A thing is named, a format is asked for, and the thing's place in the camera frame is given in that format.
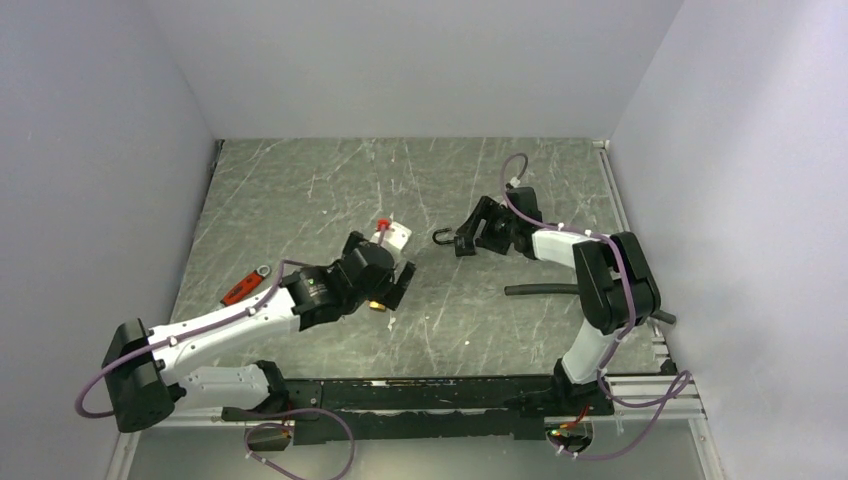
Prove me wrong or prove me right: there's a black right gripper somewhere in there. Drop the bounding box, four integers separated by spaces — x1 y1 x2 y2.
456 197 518 256

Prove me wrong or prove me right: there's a black padlock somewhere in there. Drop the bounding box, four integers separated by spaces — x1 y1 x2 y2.
431 227 476 258

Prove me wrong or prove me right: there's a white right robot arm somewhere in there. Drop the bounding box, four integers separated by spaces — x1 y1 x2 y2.
448 181 661 415

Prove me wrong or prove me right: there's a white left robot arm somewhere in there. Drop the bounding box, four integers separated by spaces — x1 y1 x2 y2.
102 223 415 433

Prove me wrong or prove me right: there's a black foam tube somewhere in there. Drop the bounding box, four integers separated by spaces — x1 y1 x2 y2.
503 283 677 325

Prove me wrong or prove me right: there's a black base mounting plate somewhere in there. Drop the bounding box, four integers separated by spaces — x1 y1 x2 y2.
221 374 614 446

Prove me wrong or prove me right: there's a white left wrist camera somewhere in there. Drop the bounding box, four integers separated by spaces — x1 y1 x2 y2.
370 218 412 256

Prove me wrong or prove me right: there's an adjustable wrench red handle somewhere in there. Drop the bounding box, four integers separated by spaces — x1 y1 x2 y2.
219 265 271 307

